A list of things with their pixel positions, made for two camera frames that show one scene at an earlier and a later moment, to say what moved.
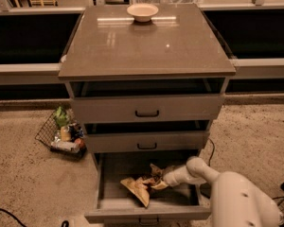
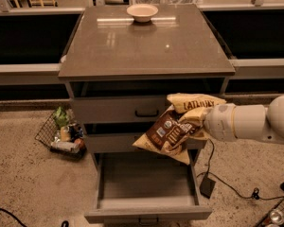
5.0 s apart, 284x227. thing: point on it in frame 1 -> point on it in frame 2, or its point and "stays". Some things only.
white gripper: (170, 178) -> (219, 122)
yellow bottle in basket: (65, 133) stays
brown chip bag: (138, 186) -> (172, 134)
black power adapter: (205, 189) stays
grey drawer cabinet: (147, 87) stays
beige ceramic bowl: (142, 12) stays
